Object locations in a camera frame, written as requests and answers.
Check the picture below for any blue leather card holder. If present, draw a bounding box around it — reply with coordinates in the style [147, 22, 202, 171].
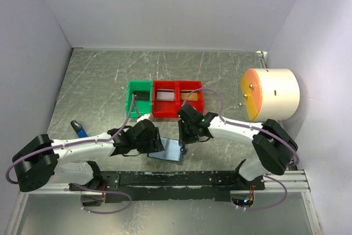
[147, 137, 186, 162]

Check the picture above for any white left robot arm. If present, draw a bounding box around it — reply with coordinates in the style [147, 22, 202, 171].
[12, 119, 164, 193]

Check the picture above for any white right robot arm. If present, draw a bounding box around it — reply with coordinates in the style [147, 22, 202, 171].
[178, 103, 298, 190]

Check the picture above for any gold credit card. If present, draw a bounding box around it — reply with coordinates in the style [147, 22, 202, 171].
[180, 90, 198, 101]

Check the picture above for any silver credit card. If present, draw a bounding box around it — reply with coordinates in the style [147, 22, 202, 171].
[156, 89, 175, 101]

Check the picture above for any black credit card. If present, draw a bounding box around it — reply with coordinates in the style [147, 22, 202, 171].
[133, 90, 150, 101]

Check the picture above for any red plastic bin right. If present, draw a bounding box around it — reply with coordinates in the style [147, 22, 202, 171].
[179, 80, 204, 113]

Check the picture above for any red plastic bin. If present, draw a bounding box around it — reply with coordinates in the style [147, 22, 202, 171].
[152, 80, 180, 118]
[179, 80, 204, 113]

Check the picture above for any red plastic bin middle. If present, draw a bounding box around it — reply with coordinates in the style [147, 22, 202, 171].
[152, 80, 180, 118]

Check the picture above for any green plastic bin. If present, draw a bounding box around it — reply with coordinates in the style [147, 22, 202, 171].
[125, 80, 153, 115]

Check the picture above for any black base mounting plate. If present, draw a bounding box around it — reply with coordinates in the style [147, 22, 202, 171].
[84, 167, 265, 201]

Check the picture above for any cream cylinder orange yellow face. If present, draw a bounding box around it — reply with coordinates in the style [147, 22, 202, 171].
[239, 68, 300, 122]

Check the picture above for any aluminium rail frame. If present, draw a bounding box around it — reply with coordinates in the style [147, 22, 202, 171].
[15, 48, 322, 234]

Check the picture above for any blue black handled tool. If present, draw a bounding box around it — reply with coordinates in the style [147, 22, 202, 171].
[70, 120, 88, 138]

